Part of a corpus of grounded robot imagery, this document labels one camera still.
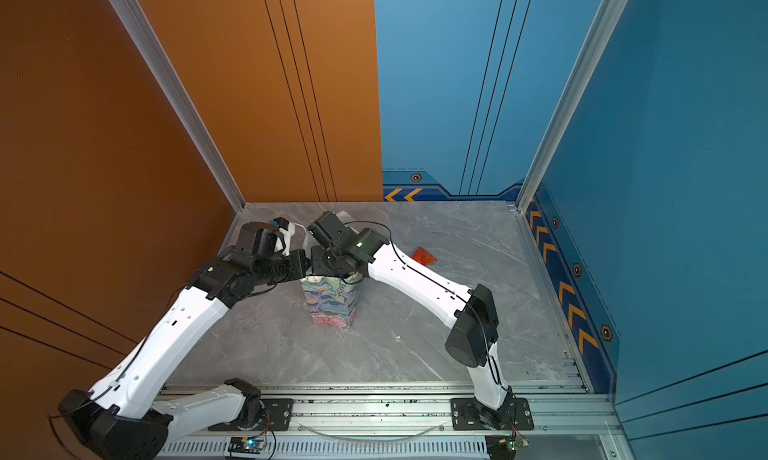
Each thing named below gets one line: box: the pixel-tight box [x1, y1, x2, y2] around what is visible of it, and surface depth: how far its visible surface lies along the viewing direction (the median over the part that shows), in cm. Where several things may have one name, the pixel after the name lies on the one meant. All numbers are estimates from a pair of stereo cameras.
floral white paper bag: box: [300, 272, 363, 329], surface depth 76 cm
